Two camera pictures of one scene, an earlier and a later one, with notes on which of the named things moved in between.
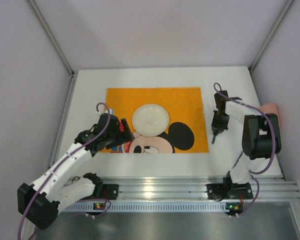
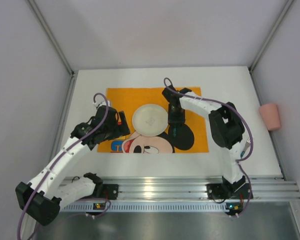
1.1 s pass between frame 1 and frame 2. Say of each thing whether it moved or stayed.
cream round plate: stayed
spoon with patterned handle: moved
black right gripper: moved
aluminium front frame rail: stayed
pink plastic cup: stayed
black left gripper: moved
